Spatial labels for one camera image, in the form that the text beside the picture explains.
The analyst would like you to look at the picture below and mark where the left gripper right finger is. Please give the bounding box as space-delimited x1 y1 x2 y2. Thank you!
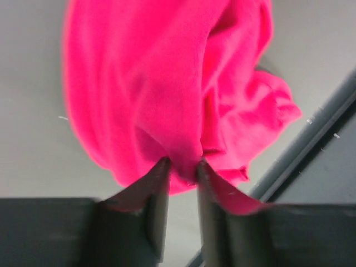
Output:
196 160 274 266

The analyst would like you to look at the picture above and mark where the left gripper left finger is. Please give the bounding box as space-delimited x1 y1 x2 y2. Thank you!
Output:
91 157 170 263

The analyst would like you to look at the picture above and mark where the magenta t shirt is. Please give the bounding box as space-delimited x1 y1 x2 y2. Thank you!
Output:
62 0 303 217

